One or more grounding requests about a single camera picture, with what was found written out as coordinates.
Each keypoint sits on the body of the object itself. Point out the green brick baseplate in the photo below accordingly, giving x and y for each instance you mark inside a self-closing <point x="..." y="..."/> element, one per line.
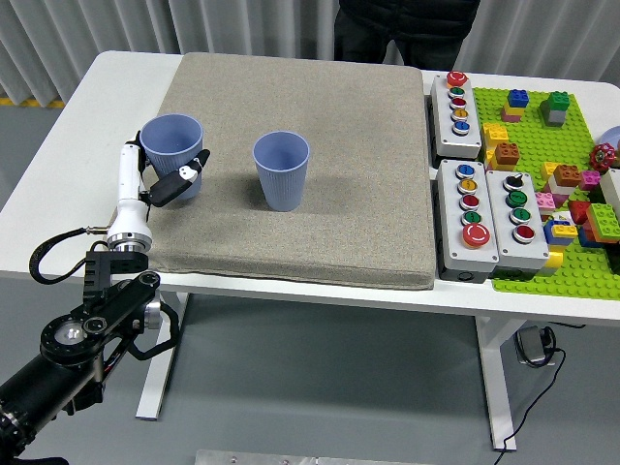
<point x="533" y="145"/>

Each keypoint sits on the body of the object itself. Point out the grey selector switch control box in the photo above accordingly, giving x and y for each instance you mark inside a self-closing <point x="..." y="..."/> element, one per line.
<point x="504" y="227"/>

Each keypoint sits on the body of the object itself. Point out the grey-brown mat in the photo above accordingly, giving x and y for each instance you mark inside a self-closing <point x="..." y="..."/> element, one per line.
<point x="339" y="169"/>

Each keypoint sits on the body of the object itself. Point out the grey five-button control box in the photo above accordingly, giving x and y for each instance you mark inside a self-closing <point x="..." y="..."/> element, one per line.
<point x="453" y="232"/>
<point x="448" y="126"/>

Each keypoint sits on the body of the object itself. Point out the blue ribbed cup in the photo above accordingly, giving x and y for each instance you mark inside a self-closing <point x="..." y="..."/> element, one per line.
<point x="281" y="184"/>
<point x="169" y="135"/>

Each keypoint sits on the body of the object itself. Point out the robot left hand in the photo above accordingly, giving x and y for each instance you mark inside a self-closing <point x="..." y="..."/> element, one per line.
<point x="128" y="213"/>

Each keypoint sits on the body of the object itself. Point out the grey toy brick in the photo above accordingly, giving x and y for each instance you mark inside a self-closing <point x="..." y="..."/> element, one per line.
<point x="557" y="118"/>

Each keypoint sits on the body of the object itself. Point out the person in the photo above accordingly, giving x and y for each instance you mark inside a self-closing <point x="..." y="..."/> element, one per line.
<point x="412" y="19"/>

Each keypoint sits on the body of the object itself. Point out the white box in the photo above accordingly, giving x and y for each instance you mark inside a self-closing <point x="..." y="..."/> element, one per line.
<point x="612" y="194"/>

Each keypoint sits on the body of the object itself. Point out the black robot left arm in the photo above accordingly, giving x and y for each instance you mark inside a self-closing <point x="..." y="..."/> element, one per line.
<point x="111" y="300"/>

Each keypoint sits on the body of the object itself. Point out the pink toy brick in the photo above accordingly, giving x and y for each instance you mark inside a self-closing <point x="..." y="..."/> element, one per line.
<point x="509" y="115"/>
<point x="546" y="201"/>

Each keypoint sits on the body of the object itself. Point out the lavender plate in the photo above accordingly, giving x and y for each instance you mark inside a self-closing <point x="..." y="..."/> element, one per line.
<point x="612" y="138"/>

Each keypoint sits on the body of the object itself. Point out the red toy brick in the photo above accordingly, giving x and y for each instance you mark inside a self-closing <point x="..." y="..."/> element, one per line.
<point x="579" y="212"/>

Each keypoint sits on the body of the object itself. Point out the grey power adapter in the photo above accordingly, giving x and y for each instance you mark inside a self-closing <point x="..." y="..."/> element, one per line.
<point x="532" y="346"/>

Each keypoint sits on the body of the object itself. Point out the brown toy brick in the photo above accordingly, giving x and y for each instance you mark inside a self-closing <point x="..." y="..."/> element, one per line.
<point x="507" y="155"/>
<point x="567" y="175"/>

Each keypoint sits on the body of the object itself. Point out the blue and yellow toy brick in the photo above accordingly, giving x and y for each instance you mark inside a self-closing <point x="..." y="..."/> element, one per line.
<point x="561" y="232"/>

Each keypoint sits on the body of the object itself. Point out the magenta toy brick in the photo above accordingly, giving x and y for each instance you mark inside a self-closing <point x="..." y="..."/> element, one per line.
<point x="590" y="180"/>

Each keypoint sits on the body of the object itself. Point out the white pleated curtain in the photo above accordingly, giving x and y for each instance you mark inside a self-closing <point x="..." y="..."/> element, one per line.
<point x="97" y="24"/>

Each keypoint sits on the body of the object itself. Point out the large green toy brick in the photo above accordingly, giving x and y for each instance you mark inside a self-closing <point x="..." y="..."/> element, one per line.
<point x="604" y="222"/>

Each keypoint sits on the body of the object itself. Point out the white table leg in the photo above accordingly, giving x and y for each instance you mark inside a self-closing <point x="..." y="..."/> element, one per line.
<point x="162" y="358"/>
<point x="494" y="387"/>

